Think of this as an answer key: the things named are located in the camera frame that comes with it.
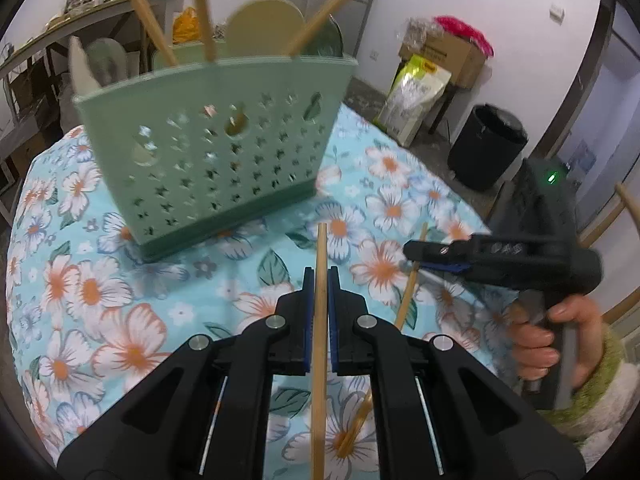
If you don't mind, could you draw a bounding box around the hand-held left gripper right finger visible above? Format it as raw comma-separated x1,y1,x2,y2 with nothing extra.
327,266,586,480

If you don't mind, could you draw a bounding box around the person's right hand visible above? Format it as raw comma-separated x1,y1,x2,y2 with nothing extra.
509,295,607,391

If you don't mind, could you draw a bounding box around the yellow plastic bag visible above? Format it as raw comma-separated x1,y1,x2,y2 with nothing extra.
172,7,199,44

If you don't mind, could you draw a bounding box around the yellow green food bag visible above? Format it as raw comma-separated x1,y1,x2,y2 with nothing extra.
372,53,453,147

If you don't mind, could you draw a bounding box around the grey side table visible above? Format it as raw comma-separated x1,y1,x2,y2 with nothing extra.
0,0,187,111

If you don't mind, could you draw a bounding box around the person's right forearm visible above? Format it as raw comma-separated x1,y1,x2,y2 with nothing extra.
537,325,640,467

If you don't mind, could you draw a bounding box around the blue floral tablecloth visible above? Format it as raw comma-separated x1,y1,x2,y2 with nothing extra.
7,102,526,480

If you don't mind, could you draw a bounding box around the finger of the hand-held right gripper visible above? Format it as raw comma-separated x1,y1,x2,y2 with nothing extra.
402,238,482,262
419,260,472,277

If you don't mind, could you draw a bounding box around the pink fluffy item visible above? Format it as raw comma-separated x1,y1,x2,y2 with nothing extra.
434,16,495,59

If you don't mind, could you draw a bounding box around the large white rice paddle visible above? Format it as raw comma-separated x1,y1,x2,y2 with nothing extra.
67,35,127,99

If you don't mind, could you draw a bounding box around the single wooden chopstick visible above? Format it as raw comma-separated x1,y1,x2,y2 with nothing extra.
337,389,374,457
395,222,430,332
284,0,397,56
116,0,180,67
189,0,219,64
310,223,329,480

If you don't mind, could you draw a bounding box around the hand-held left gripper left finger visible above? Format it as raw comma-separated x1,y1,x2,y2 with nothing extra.
56,266,317,480

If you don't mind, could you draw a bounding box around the black trash bin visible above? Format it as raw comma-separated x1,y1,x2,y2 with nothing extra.
446,104,529,192

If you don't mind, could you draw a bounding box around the green perforated utensil holder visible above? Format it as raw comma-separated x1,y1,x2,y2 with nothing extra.
72,55,360,263

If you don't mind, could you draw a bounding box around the large open cardboard box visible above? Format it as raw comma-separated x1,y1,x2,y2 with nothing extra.
398,35,487,89

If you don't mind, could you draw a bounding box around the small beige spoon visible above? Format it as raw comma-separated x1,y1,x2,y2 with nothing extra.
225,0,307,61

